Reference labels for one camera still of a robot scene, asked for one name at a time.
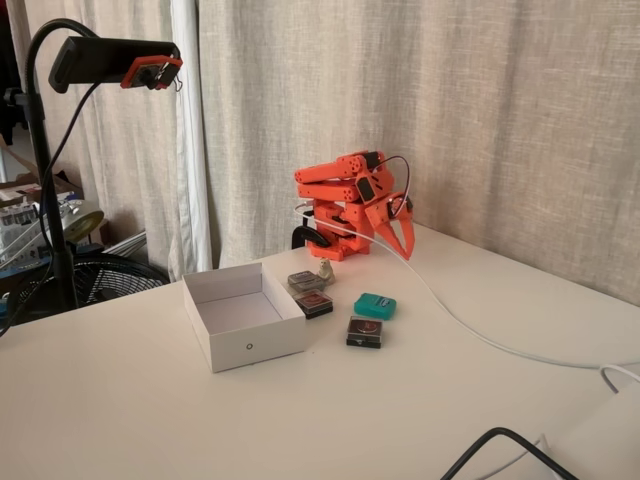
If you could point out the camera on black stand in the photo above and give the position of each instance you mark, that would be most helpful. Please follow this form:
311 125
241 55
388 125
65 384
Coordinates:
130 175

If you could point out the green cube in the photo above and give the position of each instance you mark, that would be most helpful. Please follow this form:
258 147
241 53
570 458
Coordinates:
376 305

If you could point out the orange camera mount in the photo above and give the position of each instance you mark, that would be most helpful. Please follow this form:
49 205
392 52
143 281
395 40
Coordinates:
150 72

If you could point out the white sheer curtain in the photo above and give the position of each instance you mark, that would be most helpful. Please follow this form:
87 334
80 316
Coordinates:
192 150

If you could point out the black ink pad case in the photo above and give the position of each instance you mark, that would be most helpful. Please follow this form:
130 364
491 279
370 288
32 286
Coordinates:
312 303
365 332

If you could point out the black camera holder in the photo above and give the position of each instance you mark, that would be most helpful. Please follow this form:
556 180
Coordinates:
100 57

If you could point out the small white bear figurine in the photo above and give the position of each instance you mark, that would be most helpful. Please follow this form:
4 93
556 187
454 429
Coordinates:
326 270

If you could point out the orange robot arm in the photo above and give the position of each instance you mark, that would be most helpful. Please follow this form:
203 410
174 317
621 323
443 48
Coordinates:
325 192

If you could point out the brown cardboard box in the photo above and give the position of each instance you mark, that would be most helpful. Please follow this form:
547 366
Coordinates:
20 192

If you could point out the grey ink pad case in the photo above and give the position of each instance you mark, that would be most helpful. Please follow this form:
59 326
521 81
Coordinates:
303 281

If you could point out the white metal rods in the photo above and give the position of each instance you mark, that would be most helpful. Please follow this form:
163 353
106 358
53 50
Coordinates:
125 242

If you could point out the black gooseneck stand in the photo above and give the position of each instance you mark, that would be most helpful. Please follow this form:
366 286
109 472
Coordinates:
55 235

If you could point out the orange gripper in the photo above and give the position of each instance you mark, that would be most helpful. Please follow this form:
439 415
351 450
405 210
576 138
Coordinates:
384 214

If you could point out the white cardboard bin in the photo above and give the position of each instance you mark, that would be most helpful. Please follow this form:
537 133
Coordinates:
260 345

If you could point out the black floor fan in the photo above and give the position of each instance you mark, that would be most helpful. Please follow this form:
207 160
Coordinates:
115 280

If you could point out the round pale metal lamp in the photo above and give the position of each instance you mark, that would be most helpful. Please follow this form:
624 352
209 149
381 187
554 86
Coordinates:
82 220

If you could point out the black table clamp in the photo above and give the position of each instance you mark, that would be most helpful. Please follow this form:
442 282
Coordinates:
310 234

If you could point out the beige linen curtain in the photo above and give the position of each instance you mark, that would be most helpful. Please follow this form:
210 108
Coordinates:
450 100

